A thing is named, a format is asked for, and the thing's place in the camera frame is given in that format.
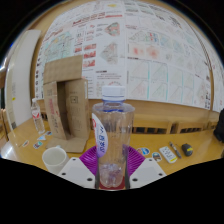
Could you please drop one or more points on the brown cardboard box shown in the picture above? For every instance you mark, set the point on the brown cardboard box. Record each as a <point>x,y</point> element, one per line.
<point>75,110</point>

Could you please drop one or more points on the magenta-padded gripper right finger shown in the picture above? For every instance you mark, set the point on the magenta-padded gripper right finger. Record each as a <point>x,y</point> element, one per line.
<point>148,171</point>

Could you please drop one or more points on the side wall printed posters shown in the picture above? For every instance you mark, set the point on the side wall printed posters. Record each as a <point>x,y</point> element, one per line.
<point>219,93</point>

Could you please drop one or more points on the wooden slatted railing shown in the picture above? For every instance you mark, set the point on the wooden slatted railing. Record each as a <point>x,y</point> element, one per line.
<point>160,123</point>

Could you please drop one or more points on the small printed sticker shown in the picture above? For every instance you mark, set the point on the small printed sticker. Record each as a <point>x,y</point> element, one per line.
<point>49,133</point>
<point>25,143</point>
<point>37,145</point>
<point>41,137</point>
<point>156,156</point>

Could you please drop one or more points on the black computer mouse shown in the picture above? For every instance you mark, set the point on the black computer mouse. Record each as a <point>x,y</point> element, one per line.
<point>187,150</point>

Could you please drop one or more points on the wooden chair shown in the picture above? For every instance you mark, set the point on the wooden chair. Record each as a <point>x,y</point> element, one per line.
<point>4,125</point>

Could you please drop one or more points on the clear plastic bottle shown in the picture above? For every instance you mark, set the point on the clear plastic bottle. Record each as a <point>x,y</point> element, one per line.
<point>113,133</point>

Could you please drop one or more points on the flat round red coaster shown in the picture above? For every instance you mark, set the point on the flat round red coaster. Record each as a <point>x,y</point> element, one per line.
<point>125,185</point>

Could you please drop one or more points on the red-labelled clear water bottle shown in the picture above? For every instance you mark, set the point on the red-labelled clear water bottle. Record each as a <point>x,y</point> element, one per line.
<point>37,116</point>

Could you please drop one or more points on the white cup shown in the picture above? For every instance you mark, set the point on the white cup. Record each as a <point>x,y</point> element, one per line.
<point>55,160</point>

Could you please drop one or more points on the oval blue sticker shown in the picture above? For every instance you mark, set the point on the oval blue sticker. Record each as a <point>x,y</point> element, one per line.
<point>144,151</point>

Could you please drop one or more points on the large wall of printed posters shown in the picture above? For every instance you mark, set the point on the large wall of printed posters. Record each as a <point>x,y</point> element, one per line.
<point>150,50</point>

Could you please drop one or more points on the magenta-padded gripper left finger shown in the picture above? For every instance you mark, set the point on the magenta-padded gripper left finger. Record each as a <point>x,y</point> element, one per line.
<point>75,171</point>

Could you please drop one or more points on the white remote control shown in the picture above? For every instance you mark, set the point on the white remote control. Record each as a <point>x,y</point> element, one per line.
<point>167,154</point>

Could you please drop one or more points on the black pen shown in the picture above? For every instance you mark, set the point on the black pen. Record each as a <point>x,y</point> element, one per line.
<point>175,150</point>

